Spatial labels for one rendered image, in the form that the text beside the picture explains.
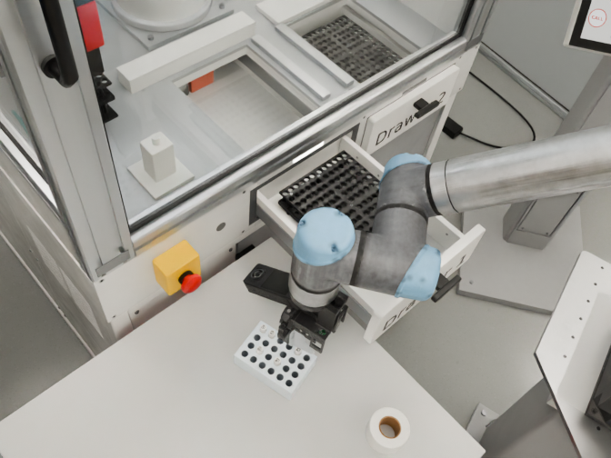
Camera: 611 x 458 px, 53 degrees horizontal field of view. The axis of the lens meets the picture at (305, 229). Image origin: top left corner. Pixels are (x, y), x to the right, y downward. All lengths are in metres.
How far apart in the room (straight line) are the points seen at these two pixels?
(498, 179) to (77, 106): 0.52
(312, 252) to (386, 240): 0.10
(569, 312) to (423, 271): 0.62
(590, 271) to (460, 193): 0.66
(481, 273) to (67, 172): 1.67
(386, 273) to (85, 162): 0.41
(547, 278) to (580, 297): 0.94
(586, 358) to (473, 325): 0.88
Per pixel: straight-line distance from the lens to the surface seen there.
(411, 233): 0.82
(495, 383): 2.12
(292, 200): 1.19
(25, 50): 0.71
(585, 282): 1.43
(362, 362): 1.18
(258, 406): 1.12
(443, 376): 2.06
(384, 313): 1.04
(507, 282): 2.27
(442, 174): 0.85
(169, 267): 1.07
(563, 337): 1.34
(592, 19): 1.63
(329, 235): 0.77
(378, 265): 0.79
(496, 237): 2.35
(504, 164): 0.83
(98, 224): 0.93
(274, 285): 0.95
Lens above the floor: 1.83
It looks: 55 degrees down
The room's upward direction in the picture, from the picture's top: 10 degrees clockwise
